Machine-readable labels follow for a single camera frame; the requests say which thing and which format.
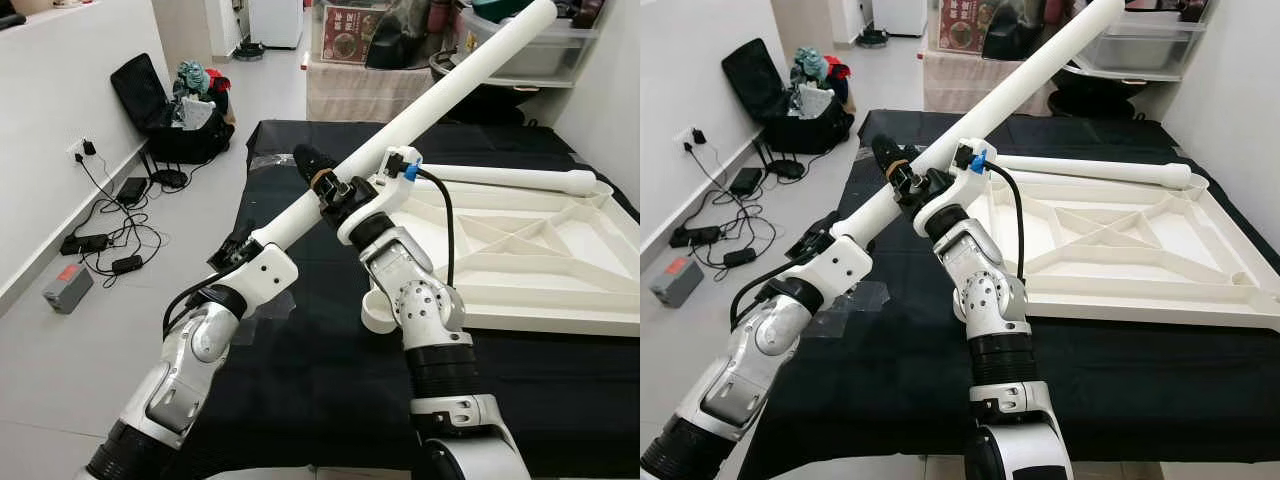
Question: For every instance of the black plastic bag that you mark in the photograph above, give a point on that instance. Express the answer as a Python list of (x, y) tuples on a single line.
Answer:
[(1015, 30), (400, 40)]

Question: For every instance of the black open suitcase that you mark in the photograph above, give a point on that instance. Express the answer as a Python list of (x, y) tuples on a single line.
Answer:
[(135, 90), (745, 75)]

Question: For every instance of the white plastic table leg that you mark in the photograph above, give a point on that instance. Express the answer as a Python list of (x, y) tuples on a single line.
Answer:
[(520, 180), (1100, 170), (450, 90), (1020, 85)]

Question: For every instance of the white plastic table top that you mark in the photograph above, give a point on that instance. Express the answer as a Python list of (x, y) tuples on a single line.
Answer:
[(560, 240), (1150, 240)]

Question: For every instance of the storage box with orange lid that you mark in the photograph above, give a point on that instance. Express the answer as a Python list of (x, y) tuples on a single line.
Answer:
[(965, 30), (345, 40)]

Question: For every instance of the black tablecloth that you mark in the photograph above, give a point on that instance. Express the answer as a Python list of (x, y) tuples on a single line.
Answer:
[(880, 400), (300, 400)]

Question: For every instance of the black power adapter brick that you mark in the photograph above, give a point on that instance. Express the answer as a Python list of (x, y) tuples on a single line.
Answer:
[(133, 190), (746, 181)]

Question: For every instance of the black power strip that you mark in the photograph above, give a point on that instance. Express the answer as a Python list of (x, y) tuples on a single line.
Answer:
[(695, 236), (84, 243)]

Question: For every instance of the black shoe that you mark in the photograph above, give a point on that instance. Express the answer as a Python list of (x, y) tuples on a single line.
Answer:
[(248, 50), (873, 37)]

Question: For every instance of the small black power adapter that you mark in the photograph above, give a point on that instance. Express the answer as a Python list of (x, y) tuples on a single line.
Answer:
[(127, 264), (740, 257)]

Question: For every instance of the beige cloth covered stand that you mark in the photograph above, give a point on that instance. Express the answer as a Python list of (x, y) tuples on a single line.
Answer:
[(970, 85), (360, 95)]

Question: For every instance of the black oval device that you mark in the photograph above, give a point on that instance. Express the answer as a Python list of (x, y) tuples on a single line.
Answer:
[(785, 170), (168, 179)]

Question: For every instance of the teal cloth bundle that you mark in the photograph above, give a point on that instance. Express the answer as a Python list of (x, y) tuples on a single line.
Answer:
[(808, 63), (192, 77)]

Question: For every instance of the clear grey storage box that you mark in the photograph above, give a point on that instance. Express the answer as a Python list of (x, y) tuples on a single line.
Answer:
[(560, 50), (1150, 45)]

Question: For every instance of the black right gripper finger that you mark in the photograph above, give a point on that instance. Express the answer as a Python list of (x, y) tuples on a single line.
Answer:
[(888, 152), (312, 162)]

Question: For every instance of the red cloth bundle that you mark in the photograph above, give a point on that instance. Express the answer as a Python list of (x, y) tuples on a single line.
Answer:
[(838, 68), (218, 80)]

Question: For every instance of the white appliance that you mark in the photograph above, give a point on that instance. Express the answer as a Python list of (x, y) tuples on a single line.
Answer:
[(900, 15), (275, 25)]

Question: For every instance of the white wall socket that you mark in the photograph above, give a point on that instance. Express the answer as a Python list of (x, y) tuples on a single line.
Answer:
[(688, 137), (80, 149)]

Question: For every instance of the white plastic packet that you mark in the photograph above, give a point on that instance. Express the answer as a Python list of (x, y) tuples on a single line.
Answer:
[(197, 112), (812, 100)]

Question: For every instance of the black flat remote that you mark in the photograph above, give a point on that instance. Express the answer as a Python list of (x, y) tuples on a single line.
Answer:
[(10, 20)]

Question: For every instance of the grey box with red label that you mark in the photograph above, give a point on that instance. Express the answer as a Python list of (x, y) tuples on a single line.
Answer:
[(68, 288), (676, 283)]

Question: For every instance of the green plastic lid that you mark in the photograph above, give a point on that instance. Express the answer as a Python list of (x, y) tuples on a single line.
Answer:
[(495, 10)]

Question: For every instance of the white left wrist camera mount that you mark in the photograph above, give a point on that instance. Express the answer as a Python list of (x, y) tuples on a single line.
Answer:
[(268, 272), (840, 265)]

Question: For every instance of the large black wok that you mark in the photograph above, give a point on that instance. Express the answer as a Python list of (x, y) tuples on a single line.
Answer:
[(500, 100), (1100, 100)]

